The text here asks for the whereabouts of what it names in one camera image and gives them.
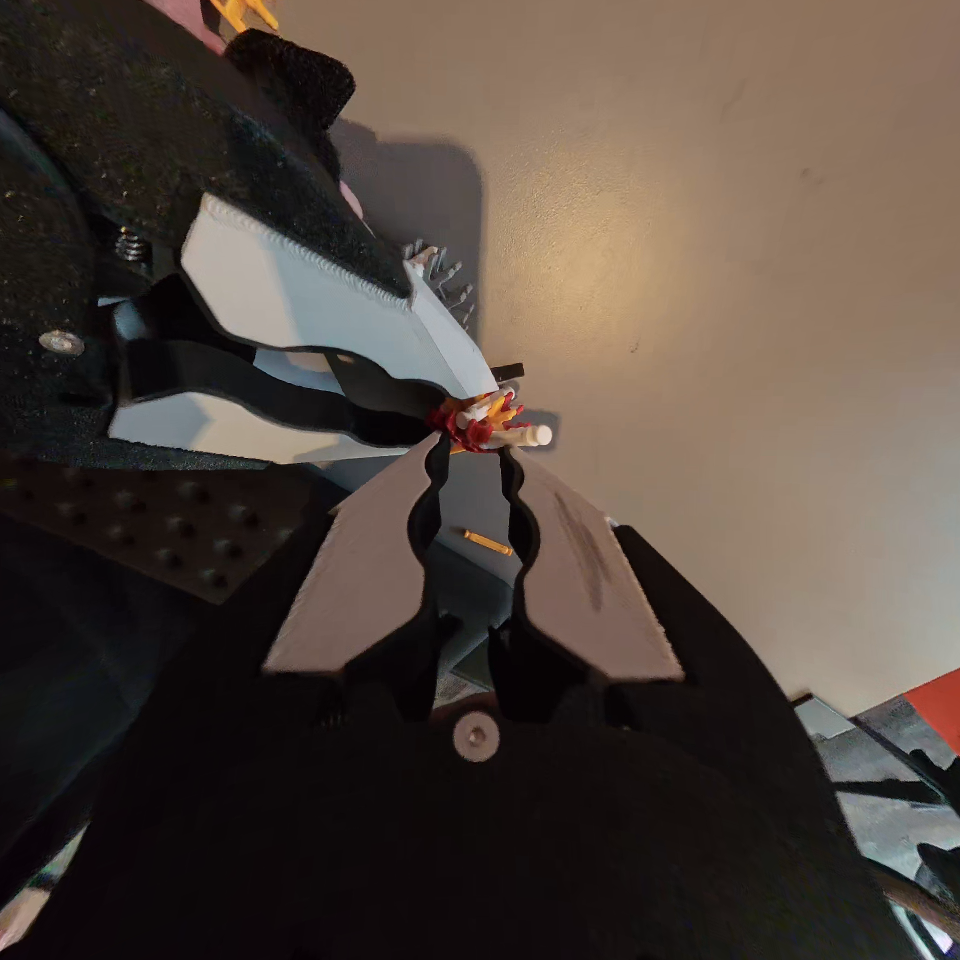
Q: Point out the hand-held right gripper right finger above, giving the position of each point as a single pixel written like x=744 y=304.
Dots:
x=600 y=607

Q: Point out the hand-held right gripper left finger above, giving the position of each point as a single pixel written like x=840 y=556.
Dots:
x=352 y=592

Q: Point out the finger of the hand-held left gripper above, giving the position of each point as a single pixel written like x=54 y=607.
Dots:
x=300 y=292
x=225 y=427

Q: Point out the grey toy connector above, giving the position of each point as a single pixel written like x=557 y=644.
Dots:
x=442 y=277

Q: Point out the red toy connector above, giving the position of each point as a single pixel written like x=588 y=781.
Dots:
x=454 y=431

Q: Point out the white toy rod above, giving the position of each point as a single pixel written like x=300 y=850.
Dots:
x=474 y=412

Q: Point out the yellow toy connector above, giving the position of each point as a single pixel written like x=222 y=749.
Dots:
x=240 y=11

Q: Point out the person's left hand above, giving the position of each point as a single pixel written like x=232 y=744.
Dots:
x=187 y=19

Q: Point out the short orange toy rod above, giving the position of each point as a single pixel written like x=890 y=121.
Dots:
x=487 y=541

